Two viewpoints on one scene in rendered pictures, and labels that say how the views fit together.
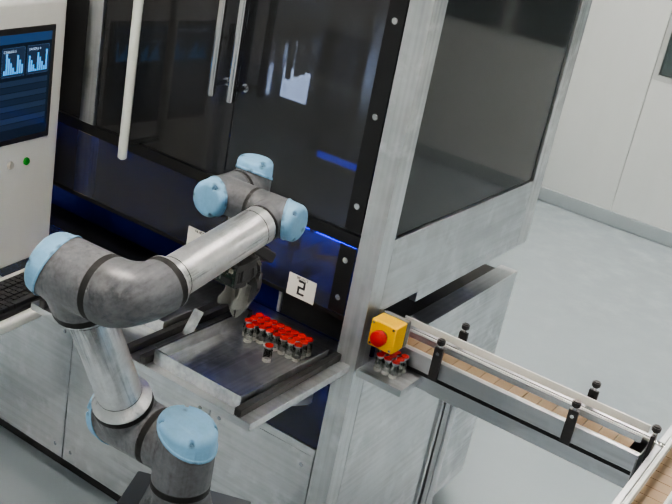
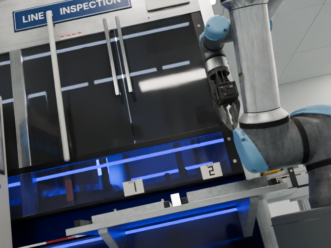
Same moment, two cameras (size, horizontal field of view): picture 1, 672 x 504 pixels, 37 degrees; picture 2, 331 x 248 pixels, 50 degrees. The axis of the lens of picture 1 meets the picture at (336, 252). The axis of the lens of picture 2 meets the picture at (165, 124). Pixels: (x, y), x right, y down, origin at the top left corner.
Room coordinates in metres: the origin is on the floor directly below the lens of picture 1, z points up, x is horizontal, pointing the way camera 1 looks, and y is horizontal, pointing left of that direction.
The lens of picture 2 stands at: (1.01, 0.96, 0.80)
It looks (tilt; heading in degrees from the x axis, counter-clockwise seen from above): 17 degrees up; 330
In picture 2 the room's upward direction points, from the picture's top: 12 degrees counter-clockwise
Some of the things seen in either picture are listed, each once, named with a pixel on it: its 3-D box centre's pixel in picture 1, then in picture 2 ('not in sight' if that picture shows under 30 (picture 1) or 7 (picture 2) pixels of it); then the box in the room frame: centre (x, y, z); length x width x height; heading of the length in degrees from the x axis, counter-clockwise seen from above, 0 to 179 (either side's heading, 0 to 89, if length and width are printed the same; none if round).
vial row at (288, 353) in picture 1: (271, 339); not in sight; (2.19, 0.11, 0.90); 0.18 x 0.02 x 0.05; 60
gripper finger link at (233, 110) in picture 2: (238, 302); (235, 115); (1.90, 0.18, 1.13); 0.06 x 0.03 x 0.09; 150
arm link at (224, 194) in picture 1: (229, 196); (220, 32); (1.81, 0.22, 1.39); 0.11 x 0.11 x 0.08; 63
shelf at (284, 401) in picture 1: (200, 332); (179, 212); (2.21, 0.29, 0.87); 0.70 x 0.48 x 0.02; 60
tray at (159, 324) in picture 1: (171, 290); (135, 215); (2.36, 0.41, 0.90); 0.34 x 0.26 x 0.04; 150
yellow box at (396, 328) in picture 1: (388, 332); (268, 165); (2.17, -0.16, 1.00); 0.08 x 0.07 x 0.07; 150
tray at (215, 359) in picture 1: (243, 356); (222, 194); (2.09, 0.17, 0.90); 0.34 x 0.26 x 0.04; 150
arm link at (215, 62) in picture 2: not in sight; (217, 67); (1.90, 0.19, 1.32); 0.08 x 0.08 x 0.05
